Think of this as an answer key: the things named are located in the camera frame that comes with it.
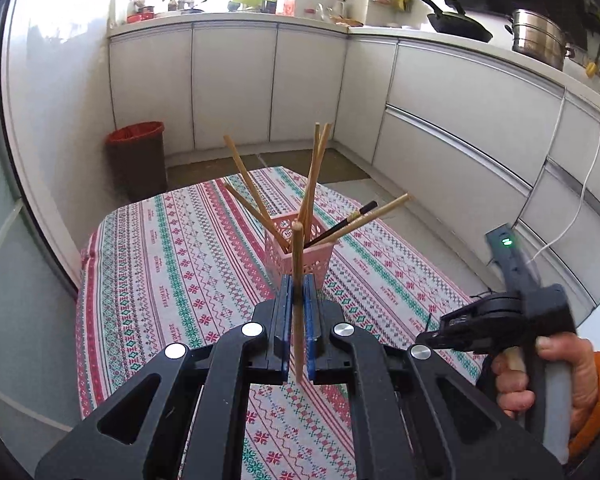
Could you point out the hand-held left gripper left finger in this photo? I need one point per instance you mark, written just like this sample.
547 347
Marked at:
282 320

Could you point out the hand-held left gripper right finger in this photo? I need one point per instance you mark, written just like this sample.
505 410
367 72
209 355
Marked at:
312 320

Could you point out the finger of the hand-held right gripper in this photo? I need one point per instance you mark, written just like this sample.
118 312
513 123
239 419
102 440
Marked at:
452 332

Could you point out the pink plastic basket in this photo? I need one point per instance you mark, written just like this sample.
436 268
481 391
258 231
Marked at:
276 260

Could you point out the black chopstick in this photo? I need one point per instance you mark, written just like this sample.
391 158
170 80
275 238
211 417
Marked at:
350 218

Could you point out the person's right hand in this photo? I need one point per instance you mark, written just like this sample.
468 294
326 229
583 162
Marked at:
580 370

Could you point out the patterned tablecloth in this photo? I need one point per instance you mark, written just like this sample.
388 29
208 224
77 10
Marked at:
180 260

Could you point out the brown trash bin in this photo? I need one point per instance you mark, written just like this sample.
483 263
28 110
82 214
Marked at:
137 165

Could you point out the white kitchen cabinets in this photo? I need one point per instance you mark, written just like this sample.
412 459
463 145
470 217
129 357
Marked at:
230 85

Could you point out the small yellow object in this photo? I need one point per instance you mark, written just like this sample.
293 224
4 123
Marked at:
592 69

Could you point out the steel stock pot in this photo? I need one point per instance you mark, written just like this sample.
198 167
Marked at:
537 42

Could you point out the glass sliding door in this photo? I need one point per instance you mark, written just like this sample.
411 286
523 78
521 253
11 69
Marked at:
10 235

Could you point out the wooden cutting board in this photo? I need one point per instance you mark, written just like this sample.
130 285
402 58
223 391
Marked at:
347 22

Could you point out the black wok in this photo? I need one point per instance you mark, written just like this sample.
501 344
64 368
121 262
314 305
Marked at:
460 25

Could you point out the white jug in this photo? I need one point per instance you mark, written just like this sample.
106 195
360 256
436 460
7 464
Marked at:
341 10

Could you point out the red drink bottle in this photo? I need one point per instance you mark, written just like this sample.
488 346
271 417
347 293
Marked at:
289 2

